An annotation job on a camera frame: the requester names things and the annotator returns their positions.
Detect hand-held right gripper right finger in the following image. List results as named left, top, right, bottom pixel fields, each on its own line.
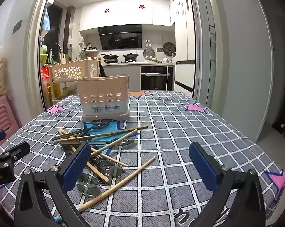
left=189, top=142, right=266, bottom=227

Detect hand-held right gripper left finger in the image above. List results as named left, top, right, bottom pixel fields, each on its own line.
left=13, top=142, right=92, bottom=227

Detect beige plastic utensil holder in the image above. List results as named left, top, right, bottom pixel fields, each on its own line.
left=76, top=74, right=130, bottom=121

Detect pink plastic stool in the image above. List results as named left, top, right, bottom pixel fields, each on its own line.
left=0, top=95, right=21, bottom=154

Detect grey plaid star tablecloth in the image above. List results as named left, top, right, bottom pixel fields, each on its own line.
left=0, top=90, right=285, bottom=227

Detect beige flower pattern basket cart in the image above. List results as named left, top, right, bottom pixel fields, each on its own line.
left=48, top=60, right=100, bottom=100

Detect black built-in oven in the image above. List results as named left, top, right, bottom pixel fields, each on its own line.
left=141, top=66, right=174, bottom=91

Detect grey kitchen counter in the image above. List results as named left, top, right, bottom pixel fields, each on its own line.
left=100, top=61, right=176, bottom=92

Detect kitchen faucet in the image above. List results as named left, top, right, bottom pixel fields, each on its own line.
left=54, top=43, right=63, bottom=59

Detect black wok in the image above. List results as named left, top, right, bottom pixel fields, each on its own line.
left=101, top=53, right=120, bottom=63

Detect lidded wok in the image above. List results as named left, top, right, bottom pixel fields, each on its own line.
left=123, top=53, right=139, bottom=62

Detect black round mold pan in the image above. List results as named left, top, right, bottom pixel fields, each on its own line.
left=163, top=42, right=176, bottom=55

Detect grey round steamer rack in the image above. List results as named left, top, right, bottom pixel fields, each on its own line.
left=143, top=48, right=155, bottom=59

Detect white tall cabinet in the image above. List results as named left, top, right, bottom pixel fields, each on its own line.
left=170, top=0, right=195, bottom=93

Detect black range hood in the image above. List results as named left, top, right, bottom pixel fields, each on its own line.
left=97, top=24, right=143, bottom=51

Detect white upper cabinets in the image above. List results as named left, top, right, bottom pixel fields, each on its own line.
left=80, top=0, right=171, bottom=32

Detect dark wall switch panel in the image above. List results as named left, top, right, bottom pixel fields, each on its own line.
left=12, top=20, right=23, bottom=34

